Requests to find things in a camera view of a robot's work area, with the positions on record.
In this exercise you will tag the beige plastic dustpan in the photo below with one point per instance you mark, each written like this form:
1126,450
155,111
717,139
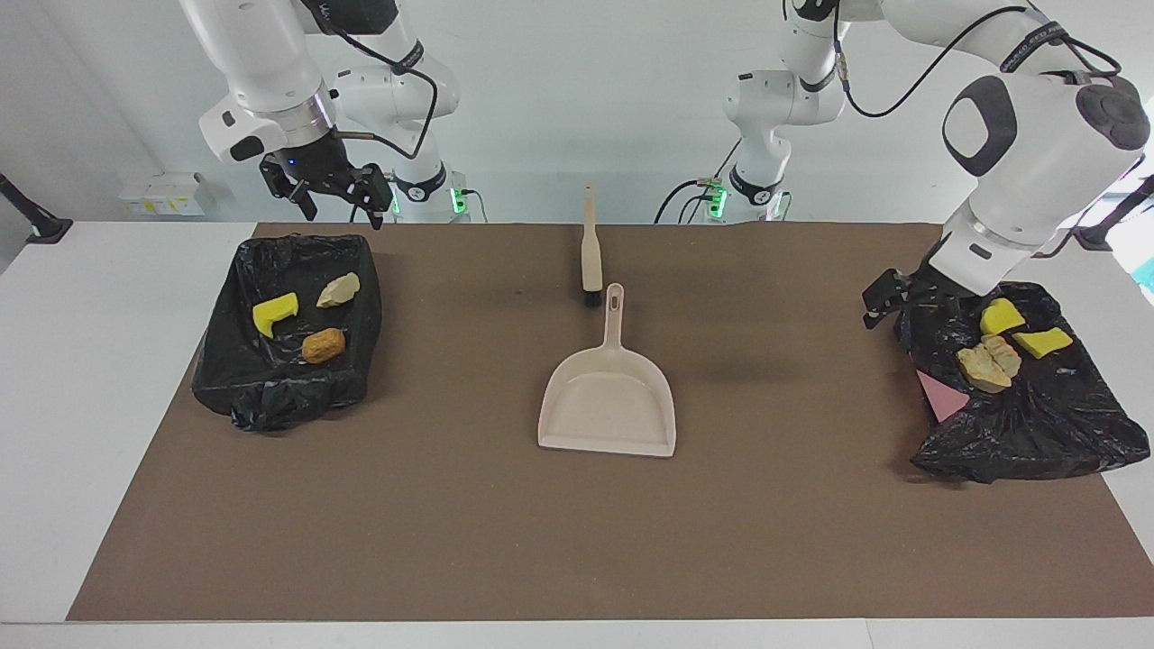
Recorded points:
609,406

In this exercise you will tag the striped orange bread piece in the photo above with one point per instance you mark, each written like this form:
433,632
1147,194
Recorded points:
1008,353

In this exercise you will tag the small yellow sponge piece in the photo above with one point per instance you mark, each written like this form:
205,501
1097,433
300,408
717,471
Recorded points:
1043,342

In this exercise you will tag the pink bin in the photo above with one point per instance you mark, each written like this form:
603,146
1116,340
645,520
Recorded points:
942,397

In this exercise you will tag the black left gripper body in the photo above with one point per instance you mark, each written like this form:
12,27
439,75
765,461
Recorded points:
929,284

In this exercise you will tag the pale bread chunk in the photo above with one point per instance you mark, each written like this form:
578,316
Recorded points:
978,368

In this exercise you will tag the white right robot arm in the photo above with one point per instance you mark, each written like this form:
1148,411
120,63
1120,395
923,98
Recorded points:
261,63

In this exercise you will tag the notched yellow sponge piece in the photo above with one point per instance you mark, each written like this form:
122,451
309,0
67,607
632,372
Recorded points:
273,314

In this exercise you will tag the white wall boxes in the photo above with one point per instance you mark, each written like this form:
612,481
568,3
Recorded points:
167,192

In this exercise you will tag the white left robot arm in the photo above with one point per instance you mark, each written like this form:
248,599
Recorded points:
1028,144

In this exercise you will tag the black trash bag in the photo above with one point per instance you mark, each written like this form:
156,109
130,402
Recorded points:
1046,424

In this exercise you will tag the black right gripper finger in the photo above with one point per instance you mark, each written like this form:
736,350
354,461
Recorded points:
374,194
293,189

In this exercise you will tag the brown table mat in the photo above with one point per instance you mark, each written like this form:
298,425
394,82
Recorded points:
577,523

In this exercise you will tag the tan croissant piece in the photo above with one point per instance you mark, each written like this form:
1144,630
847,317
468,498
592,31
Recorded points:
338,290

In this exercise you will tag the black bag lined dark bin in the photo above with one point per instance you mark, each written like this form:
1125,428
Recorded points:
270,388

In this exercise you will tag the black stand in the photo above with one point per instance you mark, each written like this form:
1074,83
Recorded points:
41,225
1113,221

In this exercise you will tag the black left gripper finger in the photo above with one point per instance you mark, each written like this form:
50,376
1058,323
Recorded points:
882,297

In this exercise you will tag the beige brush black bristles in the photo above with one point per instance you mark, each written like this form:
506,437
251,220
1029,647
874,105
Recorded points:
591,257

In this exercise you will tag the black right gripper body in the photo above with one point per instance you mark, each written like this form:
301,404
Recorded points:
315,162

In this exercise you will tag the brown bread roll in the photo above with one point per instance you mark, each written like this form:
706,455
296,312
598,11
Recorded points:
323,347

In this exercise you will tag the teal object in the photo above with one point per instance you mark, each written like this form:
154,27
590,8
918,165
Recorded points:
1147,275

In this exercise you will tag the rounded yellow sponge piece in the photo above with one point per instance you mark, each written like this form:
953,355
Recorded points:
1001,317

